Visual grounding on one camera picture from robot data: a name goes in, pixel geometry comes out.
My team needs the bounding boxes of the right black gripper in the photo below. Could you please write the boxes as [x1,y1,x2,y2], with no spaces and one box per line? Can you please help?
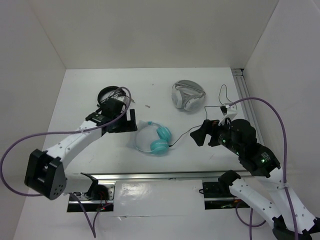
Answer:
[189,116,242,154]

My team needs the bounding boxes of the teal white cat-ear headphones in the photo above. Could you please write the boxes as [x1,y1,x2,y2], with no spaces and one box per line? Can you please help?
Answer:
[127,120,172,156]

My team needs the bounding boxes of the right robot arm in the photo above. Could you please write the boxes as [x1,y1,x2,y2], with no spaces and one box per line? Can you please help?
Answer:
[190,119,320,240]

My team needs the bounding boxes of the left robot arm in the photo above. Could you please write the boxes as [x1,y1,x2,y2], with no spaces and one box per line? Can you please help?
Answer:
[24,99,138,200]

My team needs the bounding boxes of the black headphones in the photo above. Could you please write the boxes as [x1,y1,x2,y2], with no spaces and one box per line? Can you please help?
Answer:
[97,86,135,108]

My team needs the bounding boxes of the white grey gaming headset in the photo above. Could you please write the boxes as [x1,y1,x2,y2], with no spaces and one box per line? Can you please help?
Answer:
[171,79,206,112]

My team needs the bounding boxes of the white cover plate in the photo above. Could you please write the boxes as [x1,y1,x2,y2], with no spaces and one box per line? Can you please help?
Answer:
[113,180,205,217]

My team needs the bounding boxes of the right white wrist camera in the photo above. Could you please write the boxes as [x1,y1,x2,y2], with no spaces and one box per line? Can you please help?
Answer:
[218,103,238,126]

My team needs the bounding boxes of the aluminium side rail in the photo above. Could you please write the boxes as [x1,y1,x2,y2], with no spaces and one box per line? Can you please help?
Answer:
[231,68,265,145]

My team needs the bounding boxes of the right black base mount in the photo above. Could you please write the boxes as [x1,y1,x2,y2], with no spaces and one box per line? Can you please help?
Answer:
[198,182,249,210]

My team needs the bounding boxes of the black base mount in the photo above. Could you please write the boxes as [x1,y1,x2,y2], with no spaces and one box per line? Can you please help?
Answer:
[73,181,116,213]
[198,182,249,210]

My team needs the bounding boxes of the aluminium front rail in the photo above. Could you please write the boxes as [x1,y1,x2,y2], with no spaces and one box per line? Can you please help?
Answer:
[89,170,227,181]

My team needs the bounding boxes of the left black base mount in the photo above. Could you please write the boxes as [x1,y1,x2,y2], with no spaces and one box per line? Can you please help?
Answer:
[73,181,116,213]

